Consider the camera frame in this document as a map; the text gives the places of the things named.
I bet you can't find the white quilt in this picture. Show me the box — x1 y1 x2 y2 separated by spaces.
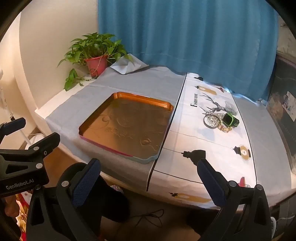
276 17 296 61

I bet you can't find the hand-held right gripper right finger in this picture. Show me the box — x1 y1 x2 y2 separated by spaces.
196 159 272 241

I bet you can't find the potted green plant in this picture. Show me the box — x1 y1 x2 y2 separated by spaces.
57 32 133 92

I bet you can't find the orange metal tray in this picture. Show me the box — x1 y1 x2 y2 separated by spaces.
79 91 174 164

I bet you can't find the blue curtain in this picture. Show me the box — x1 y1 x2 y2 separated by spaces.
97 0 279 102

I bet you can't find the pearl bead bracelet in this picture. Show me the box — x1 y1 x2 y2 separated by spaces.
217 124 233 133

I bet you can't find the green wrist watch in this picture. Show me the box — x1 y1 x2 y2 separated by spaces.
222 113 240 127

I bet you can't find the silver rhinestone bracelet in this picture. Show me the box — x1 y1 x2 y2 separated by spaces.
203 114 219 128

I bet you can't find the black floor cable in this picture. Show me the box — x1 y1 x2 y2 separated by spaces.
129 209 164 229

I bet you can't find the floral printed cloth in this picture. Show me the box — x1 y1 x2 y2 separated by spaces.
15 193 33 233

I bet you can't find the dark cloth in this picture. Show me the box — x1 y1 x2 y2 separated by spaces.
62 162 130 224

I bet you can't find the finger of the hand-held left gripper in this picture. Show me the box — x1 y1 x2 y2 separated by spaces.
0 117 26 142
0 133 61 179

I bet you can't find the dark printed storage box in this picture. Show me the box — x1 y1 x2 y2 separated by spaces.
266 54 296 151

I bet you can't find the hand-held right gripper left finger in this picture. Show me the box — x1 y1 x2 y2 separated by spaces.
26 158 102 241

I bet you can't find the grey white printed tablecloth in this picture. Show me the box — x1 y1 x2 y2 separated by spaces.
45 65 293 210

